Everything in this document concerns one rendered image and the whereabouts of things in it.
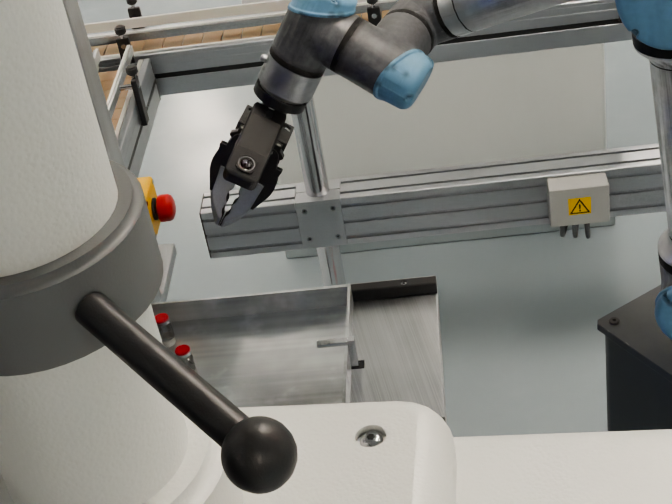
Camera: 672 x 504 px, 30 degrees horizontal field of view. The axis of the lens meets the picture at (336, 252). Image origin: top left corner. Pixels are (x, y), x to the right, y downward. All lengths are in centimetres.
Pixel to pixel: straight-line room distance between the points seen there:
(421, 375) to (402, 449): 110
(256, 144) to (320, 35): 16
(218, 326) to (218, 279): 162
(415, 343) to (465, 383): 126
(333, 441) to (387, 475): 3
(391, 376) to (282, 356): 16
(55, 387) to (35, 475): 4
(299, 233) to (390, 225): 19
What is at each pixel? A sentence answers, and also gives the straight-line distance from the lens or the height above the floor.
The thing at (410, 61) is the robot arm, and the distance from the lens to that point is 154.
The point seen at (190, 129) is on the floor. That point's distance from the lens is 411.
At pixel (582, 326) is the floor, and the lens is 306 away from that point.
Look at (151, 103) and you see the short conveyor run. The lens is 238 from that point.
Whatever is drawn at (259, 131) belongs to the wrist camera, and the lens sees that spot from 160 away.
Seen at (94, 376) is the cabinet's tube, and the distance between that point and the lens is 42.
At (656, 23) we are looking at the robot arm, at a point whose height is 135.
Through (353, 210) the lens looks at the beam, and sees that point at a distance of 260.
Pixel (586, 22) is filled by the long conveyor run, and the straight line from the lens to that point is 240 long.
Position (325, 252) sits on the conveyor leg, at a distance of 269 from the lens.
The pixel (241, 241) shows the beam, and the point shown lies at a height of 47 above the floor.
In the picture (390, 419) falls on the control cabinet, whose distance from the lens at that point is 53.
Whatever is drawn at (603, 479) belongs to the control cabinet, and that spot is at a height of 155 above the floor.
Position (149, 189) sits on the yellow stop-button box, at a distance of 182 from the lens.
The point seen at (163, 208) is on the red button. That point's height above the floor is 101.
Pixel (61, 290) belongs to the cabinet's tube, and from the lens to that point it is 39.
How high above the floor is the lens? 195
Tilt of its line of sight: 35 degrees down
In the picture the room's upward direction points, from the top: 10 degrees counter-clockwise
